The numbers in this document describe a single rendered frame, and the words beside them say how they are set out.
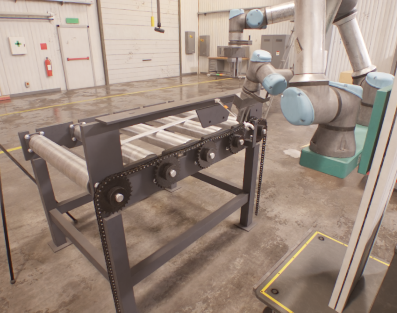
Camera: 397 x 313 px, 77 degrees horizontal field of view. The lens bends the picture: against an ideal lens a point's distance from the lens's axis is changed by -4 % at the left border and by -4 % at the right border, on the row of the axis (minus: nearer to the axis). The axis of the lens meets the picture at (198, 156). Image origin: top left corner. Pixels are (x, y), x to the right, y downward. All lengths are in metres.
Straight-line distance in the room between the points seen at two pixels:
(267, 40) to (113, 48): 6.22
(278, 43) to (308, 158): 10.81
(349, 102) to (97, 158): 0.91
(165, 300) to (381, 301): 1.16
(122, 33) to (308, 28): 11.11
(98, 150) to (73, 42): 9.80
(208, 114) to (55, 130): 1.07
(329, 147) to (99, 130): 0.82
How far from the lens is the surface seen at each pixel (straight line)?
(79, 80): 10.88
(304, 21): 0.85
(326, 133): 0.94
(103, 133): 1.08
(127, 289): 1.52
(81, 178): 1.27
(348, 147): 0.96
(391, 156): 1.06
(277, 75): 1.00
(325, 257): 1.73
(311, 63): 0.84
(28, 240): 2.55
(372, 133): 1.05
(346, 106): 0.91
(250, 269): 1.99
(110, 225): 1.22
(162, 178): 1.27
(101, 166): 1.12
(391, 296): 1.19
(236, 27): 1.46
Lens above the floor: 1.43
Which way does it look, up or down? 23 degrees down
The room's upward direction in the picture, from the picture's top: straight up
